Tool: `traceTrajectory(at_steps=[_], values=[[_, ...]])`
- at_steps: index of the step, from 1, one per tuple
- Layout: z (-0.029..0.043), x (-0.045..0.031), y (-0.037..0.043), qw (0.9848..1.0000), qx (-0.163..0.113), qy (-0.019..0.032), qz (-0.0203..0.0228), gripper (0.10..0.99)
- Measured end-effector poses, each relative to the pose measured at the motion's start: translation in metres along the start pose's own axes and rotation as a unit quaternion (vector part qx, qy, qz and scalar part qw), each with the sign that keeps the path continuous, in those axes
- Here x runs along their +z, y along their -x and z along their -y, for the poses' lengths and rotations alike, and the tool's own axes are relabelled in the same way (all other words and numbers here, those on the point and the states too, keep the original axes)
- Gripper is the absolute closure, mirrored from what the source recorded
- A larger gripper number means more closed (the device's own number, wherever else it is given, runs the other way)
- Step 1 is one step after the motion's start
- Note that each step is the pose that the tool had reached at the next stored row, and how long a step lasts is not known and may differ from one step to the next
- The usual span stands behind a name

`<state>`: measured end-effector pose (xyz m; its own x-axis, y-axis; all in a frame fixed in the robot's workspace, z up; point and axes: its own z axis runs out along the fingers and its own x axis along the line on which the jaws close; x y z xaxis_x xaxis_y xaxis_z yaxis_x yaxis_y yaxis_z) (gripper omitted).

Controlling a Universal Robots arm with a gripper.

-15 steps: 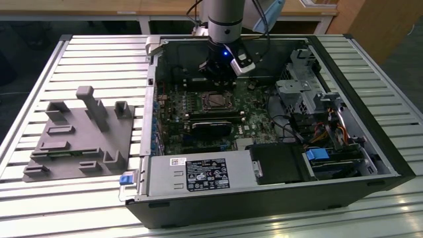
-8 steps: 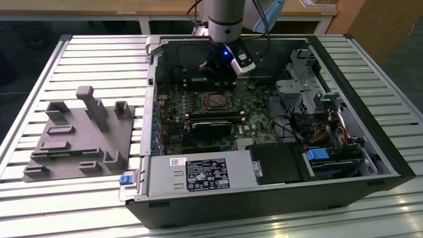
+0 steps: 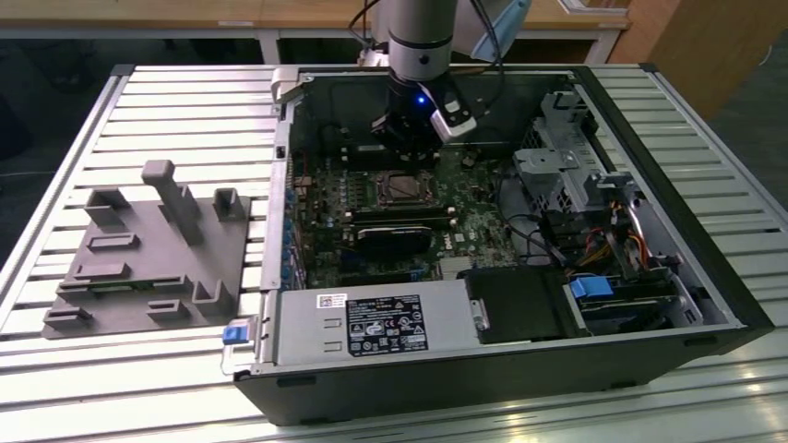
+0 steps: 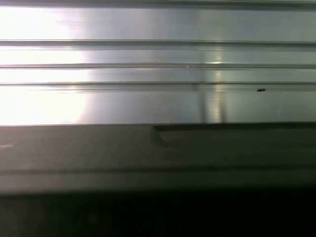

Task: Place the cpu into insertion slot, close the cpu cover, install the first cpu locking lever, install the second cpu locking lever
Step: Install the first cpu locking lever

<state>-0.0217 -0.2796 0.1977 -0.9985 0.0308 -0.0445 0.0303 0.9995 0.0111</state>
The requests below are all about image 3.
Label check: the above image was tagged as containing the silver CPU chip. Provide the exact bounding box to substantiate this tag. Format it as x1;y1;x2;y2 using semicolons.
388;177;432;200

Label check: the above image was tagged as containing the metal locking lever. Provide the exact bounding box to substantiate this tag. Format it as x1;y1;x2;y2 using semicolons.
368;200;440;211

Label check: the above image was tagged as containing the CPU socket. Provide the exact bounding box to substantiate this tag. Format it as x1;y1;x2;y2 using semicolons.
366;169;442;210

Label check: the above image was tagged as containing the black RAM slot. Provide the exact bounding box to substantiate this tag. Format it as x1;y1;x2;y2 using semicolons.
353;216;456;226
353;208;449;217

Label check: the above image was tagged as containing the metal drive cage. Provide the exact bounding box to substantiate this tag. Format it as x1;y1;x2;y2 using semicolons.
509;90;645;216

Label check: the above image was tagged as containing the green motherboard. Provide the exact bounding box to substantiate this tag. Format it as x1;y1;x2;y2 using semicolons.
286;138;524;290

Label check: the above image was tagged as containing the black graphics card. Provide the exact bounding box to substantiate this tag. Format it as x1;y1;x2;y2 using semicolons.
353;223;436;259

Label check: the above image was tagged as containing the pale blue plastic part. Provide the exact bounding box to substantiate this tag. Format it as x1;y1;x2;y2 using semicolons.
470;0;532;61

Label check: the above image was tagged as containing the silver heatsink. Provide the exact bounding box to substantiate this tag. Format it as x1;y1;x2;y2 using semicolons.
440;257;476;281

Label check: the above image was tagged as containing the black plastic shroud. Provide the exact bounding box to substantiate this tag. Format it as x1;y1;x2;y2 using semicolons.
458;267;589;346

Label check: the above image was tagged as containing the grey power supply unit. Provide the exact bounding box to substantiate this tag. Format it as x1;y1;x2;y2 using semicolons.
269;279;481;365

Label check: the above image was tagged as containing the blue disk carrier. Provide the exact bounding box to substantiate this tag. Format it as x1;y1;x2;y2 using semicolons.
569;275;616;302

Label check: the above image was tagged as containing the grey parts rack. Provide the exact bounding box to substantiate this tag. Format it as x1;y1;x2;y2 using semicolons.
40;159;253;341

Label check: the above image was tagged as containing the wooden cabinet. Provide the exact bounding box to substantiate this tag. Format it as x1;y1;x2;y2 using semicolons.
605;0;788;122

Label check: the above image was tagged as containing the black hard disk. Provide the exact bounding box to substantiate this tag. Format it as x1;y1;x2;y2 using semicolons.
577;294;678;333

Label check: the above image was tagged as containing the black PC case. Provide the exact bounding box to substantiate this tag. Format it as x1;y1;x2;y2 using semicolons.
232;62;776;428

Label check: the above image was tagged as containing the green RAM stick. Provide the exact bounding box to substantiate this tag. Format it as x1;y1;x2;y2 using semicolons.
88;283;154;295

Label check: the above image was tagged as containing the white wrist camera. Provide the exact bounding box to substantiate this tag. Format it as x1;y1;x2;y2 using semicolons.
428;90;478;142

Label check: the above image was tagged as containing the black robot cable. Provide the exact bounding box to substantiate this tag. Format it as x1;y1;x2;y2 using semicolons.
470;0;506;119

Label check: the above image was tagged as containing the orange yellow wire bundle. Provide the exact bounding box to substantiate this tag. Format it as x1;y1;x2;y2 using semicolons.
577;225;650;273

